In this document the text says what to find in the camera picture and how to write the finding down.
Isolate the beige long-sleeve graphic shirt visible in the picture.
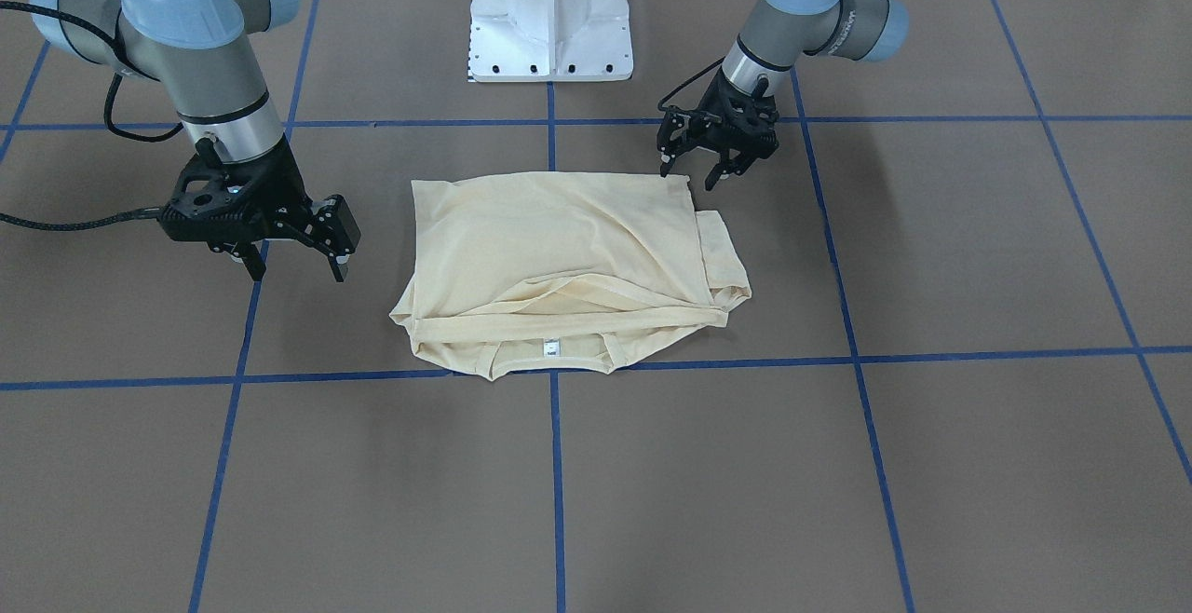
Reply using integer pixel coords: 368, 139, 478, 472
390, 171, 751, 380

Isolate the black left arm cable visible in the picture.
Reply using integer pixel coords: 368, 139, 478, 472
657, 58, 727, 116

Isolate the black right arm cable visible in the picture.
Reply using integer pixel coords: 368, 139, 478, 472
0, 0, 187, 234

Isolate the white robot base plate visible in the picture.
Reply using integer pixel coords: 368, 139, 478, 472
467, 0, 634, 83

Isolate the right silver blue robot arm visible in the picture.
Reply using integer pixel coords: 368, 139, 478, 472
30, 0, 360, 281

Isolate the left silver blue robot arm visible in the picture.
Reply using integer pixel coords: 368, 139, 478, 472
657, 0, 909, 188

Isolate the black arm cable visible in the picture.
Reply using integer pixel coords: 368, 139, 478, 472
0, 0, 187, 234
657, 58, 727, 116

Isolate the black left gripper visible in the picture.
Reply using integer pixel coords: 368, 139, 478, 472
657, 68, 780, 192

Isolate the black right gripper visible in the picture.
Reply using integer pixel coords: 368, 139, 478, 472
159, 140, 361, 281

